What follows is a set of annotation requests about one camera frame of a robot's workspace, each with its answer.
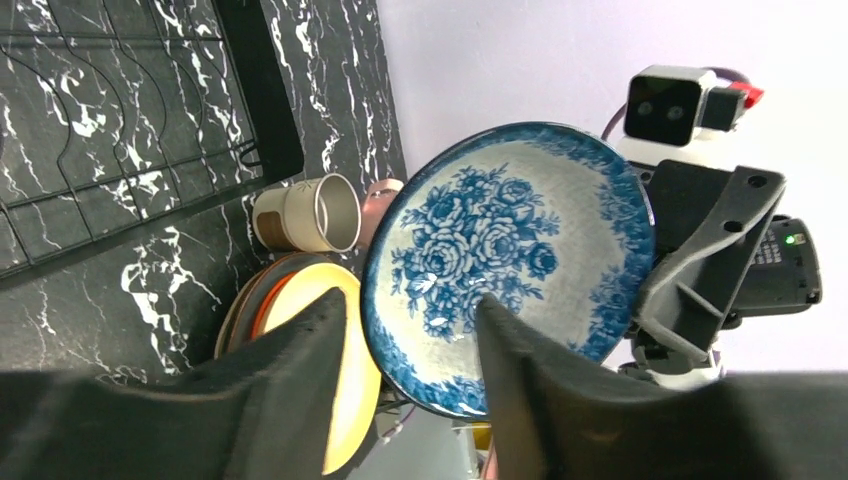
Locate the blue floral bowl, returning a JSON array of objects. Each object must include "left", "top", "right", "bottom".
[{"left": 360, "top": 121, "right": 655, "bottom": 421}]

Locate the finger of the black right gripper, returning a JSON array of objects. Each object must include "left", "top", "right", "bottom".
[{"left": 633, "top": 166, "right": 786, "bottom": 362}]

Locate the pink mug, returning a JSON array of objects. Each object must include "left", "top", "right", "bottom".
[{"left": 358, "top": 178, "right": 404, "bottom": 247}]

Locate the black wire dish rack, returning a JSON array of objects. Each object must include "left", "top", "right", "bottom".
[{"left": 1, "top": 1, "right": 304, "bottom": 279}]

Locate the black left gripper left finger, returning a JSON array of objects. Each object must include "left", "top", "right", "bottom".
[{"left": 1, "top": 288, "right": 346, "bottom": 479}]

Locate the yellow plate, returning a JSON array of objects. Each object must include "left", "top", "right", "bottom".
[{"left": 213, "top": 252, "right": 381, "bottom": 476}]

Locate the stainless steel cup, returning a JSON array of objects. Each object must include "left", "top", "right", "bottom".
[{"left": 252, "top": 173, "right": 362, "bottom": 253}]

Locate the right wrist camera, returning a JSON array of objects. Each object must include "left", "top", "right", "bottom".
[{"left": 619, "top": 65, "right": 765, "bottom": 148}]

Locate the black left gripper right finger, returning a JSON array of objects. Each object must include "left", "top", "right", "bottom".
[{"left": 476, "top": 295, "right": 847, "bottom": 479}]

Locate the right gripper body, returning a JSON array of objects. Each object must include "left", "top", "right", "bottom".
[{"left": 629, "top": 147, "right": 823, "bottom": 390}]

